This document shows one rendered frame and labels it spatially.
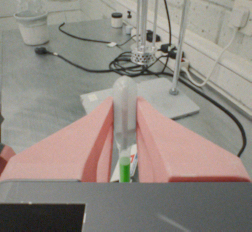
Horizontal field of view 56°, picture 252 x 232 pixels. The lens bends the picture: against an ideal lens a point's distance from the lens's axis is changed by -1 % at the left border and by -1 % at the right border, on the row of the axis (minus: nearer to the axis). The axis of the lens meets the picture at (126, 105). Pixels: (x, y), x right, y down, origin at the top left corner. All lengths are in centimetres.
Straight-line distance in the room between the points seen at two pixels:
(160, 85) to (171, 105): 11
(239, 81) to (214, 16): 24
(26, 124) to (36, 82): 22
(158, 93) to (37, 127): 36
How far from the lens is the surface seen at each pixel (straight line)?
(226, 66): 76
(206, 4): 88
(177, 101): 70
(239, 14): 74
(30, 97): 77
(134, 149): 51
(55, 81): 83
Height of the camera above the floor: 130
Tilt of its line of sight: 36 degrees down
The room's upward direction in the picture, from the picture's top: straight up
